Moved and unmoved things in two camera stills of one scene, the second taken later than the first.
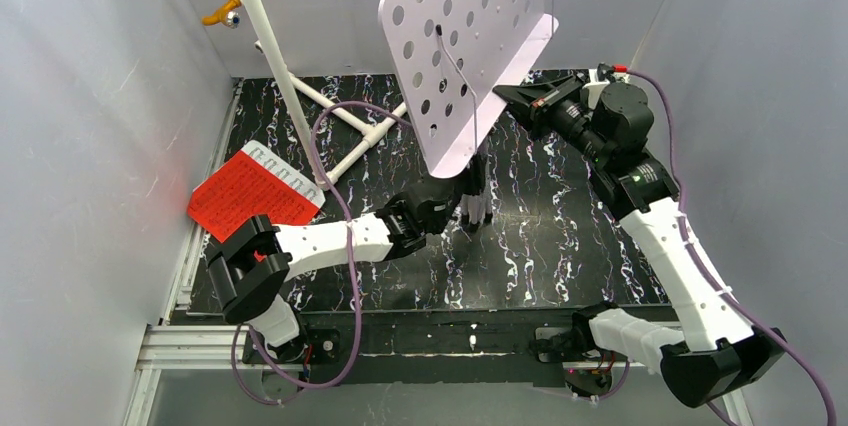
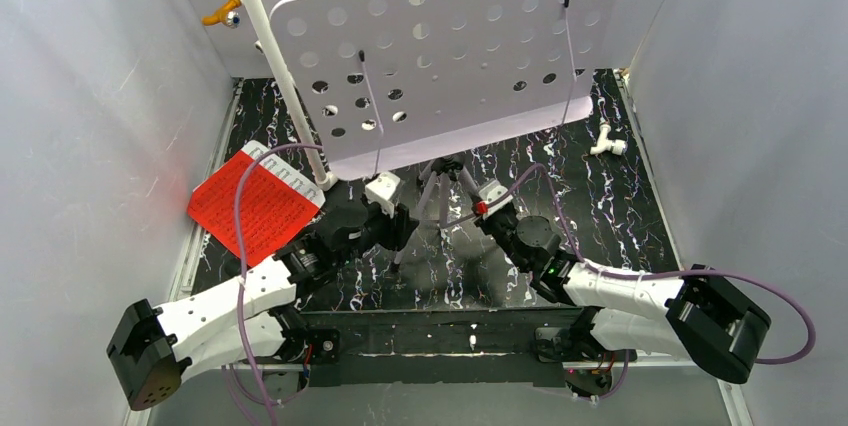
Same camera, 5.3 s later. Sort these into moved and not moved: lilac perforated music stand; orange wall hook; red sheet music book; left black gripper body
Moved: left black gripper body; lilac perforated music stand
Not moved: orange wall hook; red sheet music book
